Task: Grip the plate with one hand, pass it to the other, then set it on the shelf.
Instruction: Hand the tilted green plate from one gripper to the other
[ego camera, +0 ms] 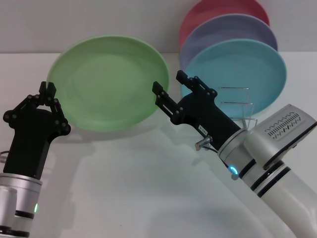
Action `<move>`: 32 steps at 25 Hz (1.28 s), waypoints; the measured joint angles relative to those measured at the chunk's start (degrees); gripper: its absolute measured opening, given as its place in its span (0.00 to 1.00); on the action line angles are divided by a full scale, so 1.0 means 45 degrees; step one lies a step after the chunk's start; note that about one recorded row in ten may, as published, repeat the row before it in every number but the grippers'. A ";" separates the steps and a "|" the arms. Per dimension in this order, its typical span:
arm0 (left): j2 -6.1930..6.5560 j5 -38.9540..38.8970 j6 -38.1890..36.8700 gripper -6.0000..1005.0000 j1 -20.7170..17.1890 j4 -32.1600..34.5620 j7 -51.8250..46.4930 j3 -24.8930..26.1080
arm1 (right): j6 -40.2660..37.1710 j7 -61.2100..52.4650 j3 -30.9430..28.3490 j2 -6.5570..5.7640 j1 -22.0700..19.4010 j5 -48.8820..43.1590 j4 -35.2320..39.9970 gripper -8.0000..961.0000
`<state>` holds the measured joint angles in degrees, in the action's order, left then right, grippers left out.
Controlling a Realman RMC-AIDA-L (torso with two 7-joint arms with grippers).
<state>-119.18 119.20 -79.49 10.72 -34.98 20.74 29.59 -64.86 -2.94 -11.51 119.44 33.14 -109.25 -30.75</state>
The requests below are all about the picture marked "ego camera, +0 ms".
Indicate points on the metal right wrist connector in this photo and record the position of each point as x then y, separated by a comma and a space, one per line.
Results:
203, 142

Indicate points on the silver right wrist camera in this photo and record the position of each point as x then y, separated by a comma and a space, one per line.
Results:
280, 129

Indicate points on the red plate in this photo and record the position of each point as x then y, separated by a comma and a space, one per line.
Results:
210, 12

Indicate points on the blue plate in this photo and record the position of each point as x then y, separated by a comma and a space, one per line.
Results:
235, 64

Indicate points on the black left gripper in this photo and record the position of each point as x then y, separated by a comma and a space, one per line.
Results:
32, 138

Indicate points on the green plate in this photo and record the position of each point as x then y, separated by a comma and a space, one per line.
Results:
106, 81

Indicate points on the purple plate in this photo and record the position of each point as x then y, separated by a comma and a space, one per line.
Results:
223, 29

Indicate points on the grey left wrist connector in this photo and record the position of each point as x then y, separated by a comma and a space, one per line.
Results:
3, 158

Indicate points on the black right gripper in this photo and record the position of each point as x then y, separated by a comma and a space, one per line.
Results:
208, 116

